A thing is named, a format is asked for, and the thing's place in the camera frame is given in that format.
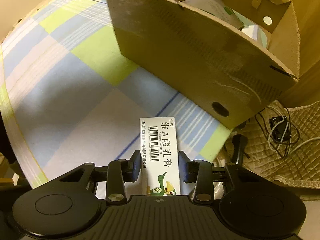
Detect white ointment box with bird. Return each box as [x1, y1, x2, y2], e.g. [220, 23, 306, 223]
[140, 117, 181, 196]

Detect plaid checkered tablecloth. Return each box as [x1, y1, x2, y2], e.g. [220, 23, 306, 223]
[1, 0, 230, 187]

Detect quilted beige chair cushion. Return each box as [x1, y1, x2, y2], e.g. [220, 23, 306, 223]
[217, 101, 319, 200]

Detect large brown cardboard box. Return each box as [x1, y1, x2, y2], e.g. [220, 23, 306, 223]
[107, 0, 300, 128]

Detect black cables on cushion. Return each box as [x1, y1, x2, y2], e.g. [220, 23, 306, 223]
[253, 106, 301, 158]

